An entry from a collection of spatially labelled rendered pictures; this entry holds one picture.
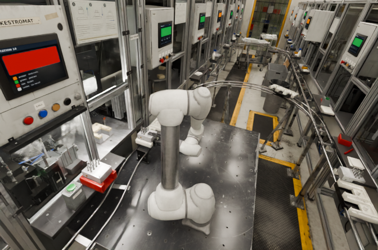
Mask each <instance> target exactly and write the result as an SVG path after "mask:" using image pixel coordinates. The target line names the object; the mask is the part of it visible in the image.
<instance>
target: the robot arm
mask: <svg viewBox="0 0 378 250"><path fill-rule="evenodd" d="M211 105H212V98H211V94H210V91H209V89H207V88H205V87H198V88H196V89H194V90H180V89H168V90H161V91H158V92H156V93H154V94H152V95H150V100H149V107H148V110H149V111H150V113H151V114H152V115H154V116H157V119H158V122H159V124H160V125H161V132H157V133H153V132H150V131H149V132H148V135H152V136H154V137H155V136H157V137H159V138H160V139H161V140H157V139H154V140H153V142H155V144H156V145H158V146H161V183H160V184H159V185H158V186H157V188H156V191H155V192H152V193H151V195H150V196H149V198H148V214H149V215H150V216H151V217H153V218H155V219H157V220H179V219H183V220H182V225H187V226H189V227H192V228H194V229H196V230H198V231H201V232H203V233H204V234H205V235H209V234H210V226H211V223H212V219H213V215H214V213H215V211H216V209H215V198H214V193H213V190H212V188H211V187H210V186H209V185H207V184H205V183H199V184H195V185H194V186H193V187H191V188H188V189H185V190H183V189H182V186H181V184H180V183H179V182H178V176H179V152H181V153H183V154H185V155H187V156H191V157H198V156H199V155H200V153H201V150H202V148H201V147H200V146H199V145H198V143H199V141H200V139H201V137H202V135H203V132H204V126H203V124H202V123H203V121H204V120H205V119H206V117H207V115H208V113H209V111H210V108H211ZM184 115H189V116H191V127H190V129H189V132H188V136H187V138H186V140H185V141H183V140H180V139H179V131H180V124H181V122H182V120H183V117H184Z"/></svg>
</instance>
